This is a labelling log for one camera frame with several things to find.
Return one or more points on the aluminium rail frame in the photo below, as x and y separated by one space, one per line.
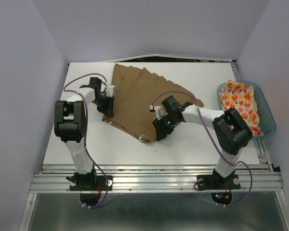
155 179

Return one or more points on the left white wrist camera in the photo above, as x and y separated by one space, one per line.
110 90

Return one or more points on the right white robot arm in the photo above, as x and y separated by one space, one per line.
227 130

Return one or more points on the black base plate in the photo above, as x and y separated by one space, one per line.
93 188
221 187

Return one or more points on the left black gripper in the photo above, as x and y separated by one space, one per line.
108 109

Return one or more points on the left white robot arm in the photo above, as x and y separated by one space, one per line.
71 123

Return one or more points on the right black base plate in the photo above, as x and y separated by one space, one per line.
221 187

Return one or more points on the blue plastic basket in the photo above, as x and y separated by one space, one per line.
267 123

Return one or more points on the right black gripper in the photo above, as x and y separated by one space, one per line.
161 131

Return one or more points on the orange floral skirt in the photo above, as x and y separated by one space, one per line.
240 96

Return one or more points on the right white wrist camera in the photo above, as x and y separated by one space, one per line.
158 111

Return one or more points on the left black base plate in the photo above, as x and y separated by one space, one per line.
93 188

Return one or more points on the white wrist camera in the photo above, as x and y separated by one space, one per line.
158 111
110 90

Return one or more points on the brown pleated skirt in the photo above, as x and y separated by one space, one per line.
138 89

